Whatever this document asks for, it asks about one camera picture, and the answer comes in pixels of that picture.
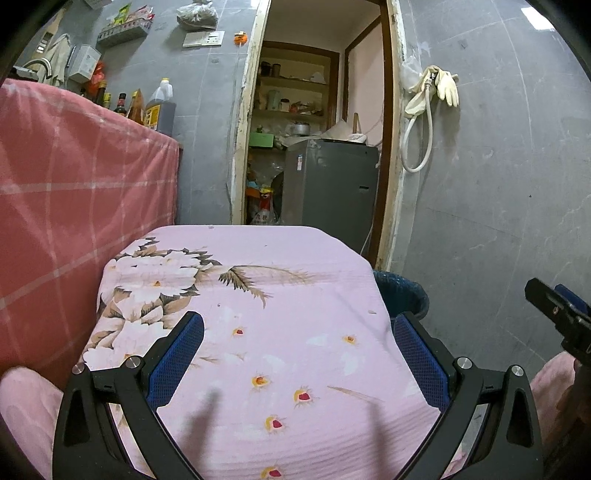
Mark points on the green cup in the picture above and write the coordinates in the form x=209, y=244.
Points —
x=273, y=100

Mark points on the metal faucet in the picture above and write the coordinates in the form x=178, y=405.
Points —
x=39, y=64

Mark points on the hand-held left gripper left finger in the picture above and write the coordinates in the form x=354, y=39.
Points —
x=178, y=362

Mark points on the beige towel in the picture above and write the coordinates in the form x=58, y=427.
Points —
x=59, y=55

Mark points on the white plastic basket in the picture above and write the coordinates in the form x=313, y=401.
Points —
x=98, y=3

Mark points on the small red hanging bag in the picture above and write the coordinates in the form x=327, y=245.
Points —
x=98, y=74

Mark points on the red checked cloth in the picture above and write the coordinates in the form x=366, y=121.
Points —
x=69, y=184

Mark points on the orange wall hook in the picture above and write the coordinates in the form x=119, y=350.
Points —
x=239, y=38

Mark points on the wooden shelf unit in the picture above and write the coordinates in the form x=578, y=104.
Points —
x=295, y=83

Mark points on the metal pot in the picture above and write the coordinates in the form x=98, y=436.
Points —
x=298, y=129

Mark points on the clear hanging plastic bag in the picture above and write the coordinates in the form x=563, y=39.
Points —
x=410, y=69

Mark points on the white wall box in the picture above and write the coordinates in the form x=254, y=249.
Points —
x=84, y=62

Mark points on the grey wall rack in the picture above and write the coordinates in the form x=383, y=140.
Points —
x=122, y=34

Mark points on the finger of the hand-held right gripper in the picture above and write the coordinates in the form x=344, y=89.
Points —
x=575, y=300
x=547, y=302

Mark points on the wall switch plate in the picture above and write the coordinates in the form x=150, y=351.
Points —
x=203, y=39

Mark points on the green box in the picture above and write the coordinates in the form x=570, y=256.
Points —
x=261, y=141

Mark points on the papers on washing machine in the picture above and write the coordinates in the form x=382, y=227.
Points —
x=346, y=131

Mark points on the pink floral tablecloth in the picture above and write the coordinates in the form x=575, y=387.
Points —
x=277, y=323

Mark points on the wooden door frame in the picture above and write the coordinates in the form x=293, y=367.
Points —
x=240, y=138

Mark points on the grey washing machine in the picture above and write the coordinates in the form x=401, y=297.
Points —
x=330, y=194

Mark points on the cream rubber glove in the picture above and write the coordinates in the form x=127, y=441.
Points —
x=418, y=99
x=449, y=90

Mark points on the wooden cutting board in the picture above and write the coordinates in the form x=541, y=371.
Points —
x=48, y=32

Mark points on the large cooking oil bottle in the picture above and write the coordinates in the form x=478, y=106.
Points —
x=160, y=115

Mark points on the plastic bag with dark contents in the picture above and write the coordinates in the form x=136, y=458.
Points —
x=197, y=16

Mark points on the seasoning packets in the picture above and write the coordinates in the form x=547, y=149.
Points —
x=129, y=16

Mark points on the slim dark bottle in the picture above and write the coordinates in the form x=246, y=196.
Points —
x=100, y=94

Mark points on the blue trash bin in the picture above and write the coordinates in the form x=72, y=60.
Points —
x=404, y=295

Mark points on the red and white bag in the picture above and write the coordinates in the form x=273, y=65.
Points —
x=264, y=210

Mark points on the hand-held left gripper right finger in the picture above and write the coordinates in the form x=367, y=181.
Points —
x=420, y=360

